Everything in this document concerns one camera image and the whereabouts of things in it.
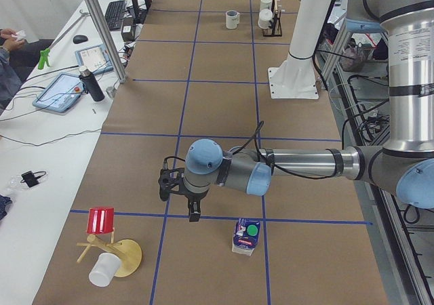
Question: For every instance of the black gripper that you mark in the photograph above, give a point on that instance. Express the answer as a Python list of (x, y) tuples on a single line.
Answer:
[(194, 196)]

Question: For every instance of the blue white milk carton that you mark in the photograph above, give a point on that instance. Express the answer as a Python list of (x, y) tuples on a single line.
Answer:
[(245, 236)]

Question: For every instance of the white HOME mug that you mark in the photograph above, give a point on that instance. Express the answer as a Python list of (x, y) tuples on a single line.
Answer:
[(232, 18)]

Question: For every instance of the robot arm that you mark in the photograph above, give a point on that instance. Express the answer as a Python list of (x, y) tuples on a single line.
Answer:
[(402, 166)]

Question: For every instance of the wooden cup tree stand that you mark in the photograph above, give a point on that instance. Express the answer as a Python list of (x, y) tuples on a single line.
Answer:
[(127, 250)]

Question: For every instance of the red plastic cup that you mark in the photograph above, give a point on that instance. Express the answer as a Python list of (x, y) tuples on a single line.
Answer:
[(100, 220)]

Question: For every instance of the white plastic cup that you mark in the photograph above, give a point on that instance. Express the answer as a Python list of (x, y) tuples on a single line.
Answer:
[(104, 269)]

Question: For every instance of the black water bottle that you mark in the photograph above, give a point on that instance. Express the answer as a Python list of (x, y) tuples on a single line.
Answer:
[(90, 84)]

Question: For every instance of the small black adapter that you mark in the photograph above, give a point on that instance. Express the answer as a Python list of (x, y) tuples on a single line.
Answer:
[(31, 178)]

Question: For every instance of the blue teach pendant near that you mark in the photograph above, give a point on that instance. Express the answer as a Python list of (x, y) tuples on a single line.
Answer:
[(61, 94)]

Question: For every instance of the blue teach pendant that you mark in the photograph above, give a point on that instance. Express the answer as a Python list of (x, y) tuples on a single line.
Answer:
[(95, 58), (61, 94)]

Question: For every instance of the blue teach pendant far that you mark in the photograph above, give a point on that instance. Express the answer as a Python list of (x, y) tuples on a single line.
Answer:
[(95, 58)]

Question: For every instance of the black computer mouse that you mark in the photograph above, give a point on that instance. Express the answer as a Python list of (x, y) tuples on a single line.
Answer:
[(77, 39)]

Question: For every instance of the white mug on rack lower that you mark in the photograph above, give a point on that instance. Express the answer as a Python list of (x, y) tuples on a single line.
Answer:
[(265, 18)]

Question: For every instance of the white mug on rack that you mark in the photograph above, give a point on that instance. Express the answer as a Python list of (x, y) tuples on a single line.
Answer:
[(265, 18), (265, 4)]

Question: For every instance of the black keyboard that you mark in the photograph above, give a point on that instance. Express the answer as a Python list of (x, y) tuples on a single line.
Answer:
[(114, 14)]

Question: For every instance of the white mug on rack upper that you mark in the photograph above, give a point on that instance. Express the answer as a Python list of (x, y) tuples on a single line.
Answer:
[(265, 4)]

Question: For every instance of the seated person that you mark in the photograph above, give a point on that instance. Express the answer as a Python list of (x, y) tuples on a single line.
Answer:
[(18, 59)]

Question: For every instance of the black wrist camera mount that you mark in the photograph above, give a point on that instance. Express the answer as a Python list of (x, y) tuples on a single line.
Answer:
[(170, 182)]

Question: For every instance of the aluminium frame post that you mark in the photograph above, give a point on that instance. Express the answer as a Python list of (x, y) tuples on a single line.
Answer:
[(99, 21)]

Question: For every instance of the black wire mug rack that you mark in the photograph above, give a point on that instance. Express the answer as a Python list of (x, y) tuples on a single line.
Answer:
[(275, 29)]

